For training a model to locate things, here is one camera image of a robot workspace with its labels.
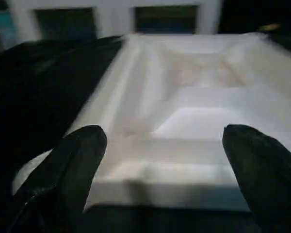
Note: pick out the white plastic table top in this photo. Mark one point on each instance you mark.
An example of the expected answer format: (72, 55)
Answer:
(184, 97)

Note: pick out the black table mat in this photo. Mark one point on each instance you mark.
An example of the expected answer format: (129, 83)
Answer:
(38, 85)

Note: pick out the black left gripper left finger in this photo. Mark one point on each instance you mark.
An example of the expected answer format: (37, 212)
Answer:
(70, 174)

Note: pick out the white cabinet with glass doors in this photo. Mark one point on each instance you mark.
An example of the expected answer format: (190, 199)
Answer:
(111, 14)

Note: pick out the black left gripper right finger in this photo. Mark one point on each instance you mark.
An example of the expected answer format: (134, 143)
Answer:
(269, 182)

